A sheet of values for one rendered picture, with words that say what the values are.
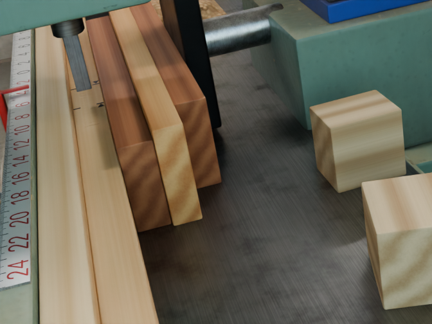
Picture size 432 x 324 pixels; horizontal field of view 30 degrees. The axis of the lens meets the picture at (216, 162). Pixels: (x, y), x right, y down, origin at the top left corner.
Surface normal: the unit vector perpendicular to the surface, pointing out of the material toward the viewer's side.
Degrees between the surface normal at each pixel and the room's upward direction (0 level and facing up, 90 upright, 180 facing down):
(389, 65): 90
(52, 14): 90
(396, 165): 90
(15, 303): 0
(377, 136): 90
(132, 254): 0
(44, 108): 0
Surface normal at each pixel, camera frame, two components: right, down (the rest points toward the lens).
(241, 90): -0.17, -0.88
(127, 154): 0.21, 0.40
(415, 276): -0.02, 0.45
